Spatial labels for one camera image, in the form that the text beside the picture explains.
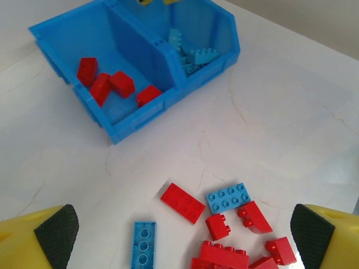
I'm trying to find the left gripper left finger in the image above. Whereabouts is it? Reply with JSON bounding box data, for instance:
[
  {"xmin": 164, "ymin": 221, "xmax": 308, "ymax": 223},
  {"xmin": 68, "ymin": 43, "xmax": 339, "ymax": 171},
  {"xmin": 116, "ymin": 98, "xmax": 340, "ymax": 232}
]
[{"xmin": 0, "ymin": 203, "xmax": 80, "ymax": 269}]

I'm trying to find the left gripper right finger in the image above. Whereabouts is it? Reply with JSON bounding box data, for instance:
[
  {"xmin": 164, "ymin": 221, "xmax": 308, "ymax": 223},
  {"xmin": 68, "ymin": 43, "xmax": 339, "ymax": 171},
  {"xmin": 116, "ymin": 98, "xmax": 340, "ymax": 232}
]
[{"xmin": 290, "ymin": 203, "xmax": 359, "ymax": 269}]

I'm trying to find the blue two-by-four lego brick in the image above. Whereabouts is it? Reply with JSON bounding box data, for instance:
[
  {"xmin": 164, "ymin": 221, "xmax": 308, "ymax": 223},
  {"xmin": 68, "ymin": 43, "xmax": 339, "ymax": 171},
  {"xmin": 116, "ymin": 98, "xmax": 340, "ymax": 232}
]
[{"xmin": 206, "ymin": 182, "xmax": 252, "ymax": 213}]

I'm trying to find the small red lego brick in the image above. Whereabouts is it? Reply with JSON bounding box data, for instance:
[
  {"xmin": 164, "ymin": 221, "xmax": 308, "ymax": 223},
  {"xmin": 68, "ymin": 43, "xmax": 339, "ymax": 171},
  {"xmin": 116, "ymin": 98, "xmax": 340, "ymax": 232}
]
[
  {"xmin": 205, "ymin": 212, "xmax": 231, "ymax": 241},
  {"xmin": 191, "ymin": 257, "xmax": 222, "ymax": 269},
  {"xmin": 248, "ymin": 256, "xmax": 280, "ymax": 269}
]

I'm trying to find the red two-by-four lego brick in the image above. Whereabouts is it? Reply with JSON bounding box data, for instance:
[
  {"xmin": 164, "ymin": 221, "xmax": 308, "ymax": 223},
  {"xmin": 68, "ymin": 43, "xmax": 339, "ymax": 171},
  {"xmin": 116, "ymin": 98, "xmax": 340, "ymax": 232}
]
[{"xmin": 160, "ymin": 182, "xmax": 207, "ymax": 226}]

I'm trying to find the blue two-compartment plastic bin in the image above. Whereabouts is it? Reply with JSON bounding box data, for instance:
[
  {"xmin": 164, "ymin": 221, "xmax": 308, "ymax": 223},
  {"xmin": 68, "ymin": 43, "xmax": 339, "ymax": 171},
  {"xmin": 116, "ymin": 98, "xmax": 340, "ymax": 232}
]
[{"xmin": 27, "ymin": 0, "xmax": 241, "ymax": 146}]

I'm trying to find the red sloped lego brick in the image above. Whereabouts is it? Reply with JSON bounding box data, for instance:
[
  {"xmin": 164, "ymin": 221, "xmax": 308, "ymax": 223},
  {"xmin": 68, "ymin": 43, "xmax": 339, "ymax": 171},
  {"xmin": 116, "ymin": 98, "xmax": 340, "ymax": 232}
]
[{"xmin": 237, "ymin": 200, "xmax": 274, "ymax": 234}]

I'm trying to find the long red lego brick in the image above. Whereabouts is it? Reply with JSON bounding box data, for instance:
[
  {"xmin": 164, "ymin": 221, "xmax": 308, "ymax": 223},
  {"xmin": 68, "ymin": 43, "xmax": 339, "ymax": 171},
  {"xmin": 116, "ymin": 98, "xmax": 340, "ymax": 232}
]
[{"xmin": 199, "ymin": 240, "xmax": 250, "ymax": 269}]

